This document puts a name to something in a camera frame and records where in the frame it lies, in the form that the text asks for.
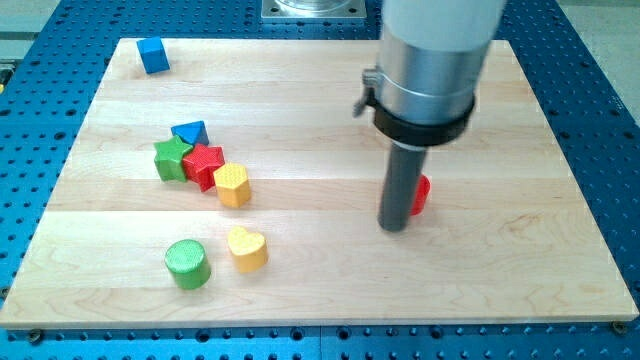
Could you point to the blue cube block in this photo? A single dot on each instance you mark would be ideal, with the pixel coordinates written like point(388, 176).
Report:
point(153, 55)

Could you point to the red cylinder block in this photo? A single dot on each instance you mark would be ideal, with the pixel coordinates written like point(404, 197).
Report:
point(422, 192)

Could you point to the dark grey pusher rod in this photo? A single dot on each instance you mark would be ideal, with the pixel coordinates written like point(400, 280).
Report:
point(404, 168)

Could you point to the green cylinder block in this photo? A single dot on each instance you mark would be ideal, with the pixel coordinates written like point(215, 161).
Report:
point(187, 262)

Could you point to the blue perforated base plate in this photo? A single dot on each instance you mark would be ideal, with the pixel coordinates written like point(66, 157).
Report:
point(69, 51)

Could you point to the silver robot mounting plate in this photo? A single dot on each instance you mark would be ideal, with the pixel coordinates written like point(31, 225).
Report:
point(313, 9)

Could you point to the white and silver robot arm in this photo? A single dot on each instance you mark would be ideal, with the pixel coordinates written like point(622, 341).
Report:
point(430, 57)

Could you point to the green star block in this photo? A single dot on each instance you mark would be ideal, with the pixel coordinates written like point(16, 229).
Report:
point(168, 158)

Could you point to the yellow heart block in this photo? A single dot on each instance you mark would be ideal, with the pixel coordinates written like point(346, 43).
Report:
point(249, 250)

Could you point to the blue triangle block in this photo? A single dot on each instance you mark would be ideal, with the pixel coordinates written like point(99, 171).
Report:
point(192, 133)

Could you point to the light wooden board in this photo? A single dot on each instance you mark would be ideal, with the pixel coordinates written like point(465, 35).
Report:
point(506, 234)

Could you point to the yellow hexagon block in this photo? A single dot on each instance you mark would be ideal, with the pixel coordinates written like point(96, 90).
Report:
point(232, 185)

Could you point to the red star block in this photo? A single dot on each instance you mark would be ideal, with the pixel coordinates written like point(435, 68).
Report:
point(200, 164)

